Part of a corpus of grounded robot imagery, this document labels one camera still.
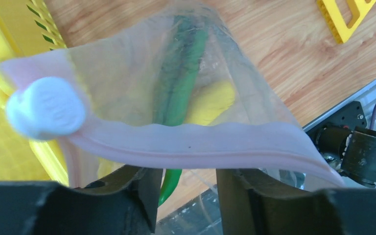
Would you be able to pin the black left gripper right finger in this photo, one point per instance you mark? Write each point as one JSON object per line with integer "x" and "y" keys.
{"x": 253, "y": 203}

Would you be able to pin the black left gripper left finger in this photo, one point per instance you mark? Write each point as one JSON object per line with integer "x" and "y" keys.
{"x": 124, "y": 202}

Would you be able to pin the yellow squash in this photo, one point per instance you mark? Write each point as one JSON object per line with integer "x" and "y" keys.
{"x": 210, "y": 102}

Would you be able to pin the clear zip top bag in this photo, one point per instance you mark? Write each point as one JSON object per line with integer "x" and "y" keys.
{"x": 96, "y": 100}

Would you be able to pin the dark green cucumber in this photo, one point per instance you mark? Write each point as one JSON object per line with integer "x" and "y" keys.
{"x": 179, "y": 71}

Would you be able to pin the green bean pod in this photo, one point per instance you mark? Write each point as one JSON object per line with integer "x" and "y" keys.
{"x": 170, "y": 182}

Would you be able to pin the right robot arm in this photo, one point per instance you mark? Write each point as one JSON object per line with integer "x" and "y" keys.
{"x": 347, "y": 144}

